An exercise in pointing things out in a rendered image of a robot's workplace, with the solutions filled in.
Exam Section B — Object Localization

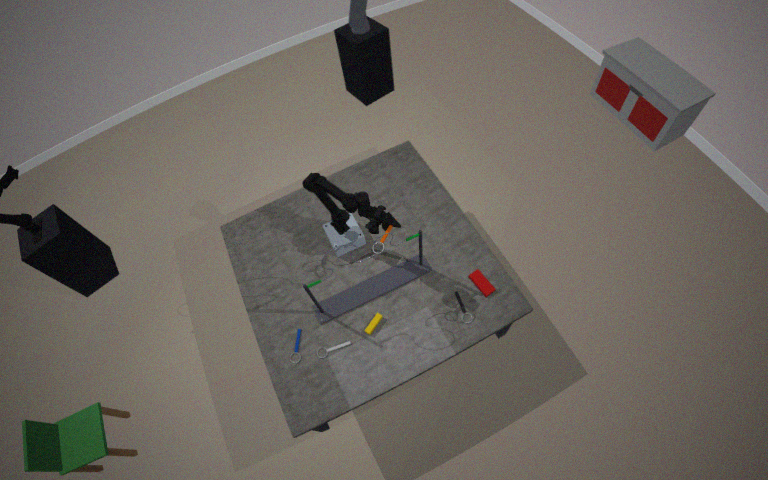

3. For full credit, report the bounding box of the red rectangular block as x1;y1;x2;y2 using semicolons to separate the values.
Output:
469;270;495;297

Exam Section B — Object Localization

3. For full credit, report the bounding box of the yellow rectangular block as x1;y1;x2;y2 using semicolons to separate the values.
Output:
365;312;383;336

